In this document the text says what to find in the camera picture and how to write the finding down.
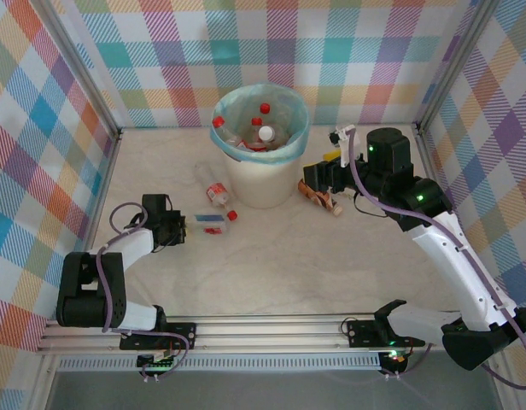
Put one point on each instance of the white plastic bin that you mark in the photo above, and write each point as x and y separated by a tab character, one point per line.
263	183

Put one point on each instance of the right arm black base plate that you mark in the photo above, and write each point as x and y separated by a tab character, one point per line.
359	335

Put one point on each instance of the aluminium frame post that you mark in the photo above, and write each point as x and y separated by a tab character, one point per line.
454	64
81	64

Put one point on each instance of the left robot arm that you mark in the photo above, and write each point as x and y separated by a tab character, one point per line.
92	290

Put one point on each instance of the capless clear bottle red label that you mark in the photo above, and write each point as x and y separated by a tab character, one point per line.
215	191

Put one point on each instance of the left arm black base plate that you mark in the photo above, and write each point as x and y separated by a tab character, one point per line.
132	341

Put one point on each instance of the blue bin liner bag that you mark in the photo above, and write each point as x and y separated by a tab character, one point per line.
241	100

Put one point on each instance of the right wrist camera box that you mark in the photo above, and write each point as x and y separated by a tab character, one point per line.
345	149

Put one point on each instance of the brown label bottle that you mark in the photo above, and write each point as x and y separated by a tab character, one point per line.
320	200

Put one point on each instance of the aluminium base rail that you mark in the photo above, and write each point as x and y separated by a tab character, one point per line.
267	333

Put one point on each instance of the clear bottle blue red label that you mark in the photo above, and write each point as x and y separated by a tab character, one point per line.
207	218

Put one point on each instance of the aluminium frame side beam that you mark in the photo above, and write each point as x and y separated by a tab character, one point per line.
104	179
425	149

